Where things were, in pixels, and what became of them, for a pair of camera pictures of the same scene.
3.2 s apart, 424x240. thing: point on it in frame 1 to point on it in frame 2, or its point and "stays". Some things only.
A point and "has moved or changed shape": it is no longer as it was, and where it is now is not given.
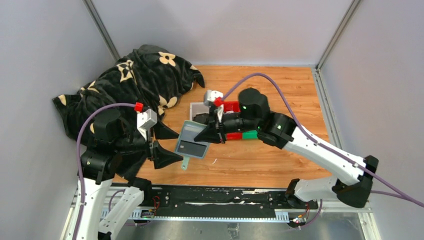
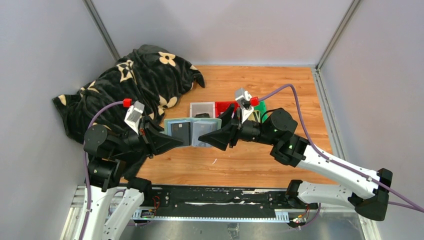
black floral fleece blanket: x=151 y=78 stays
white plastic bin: x=197 y=108 stays
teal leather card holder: x=187 y=147 has moved or changed shape
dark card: x=189 y=148 to x=181 y=131
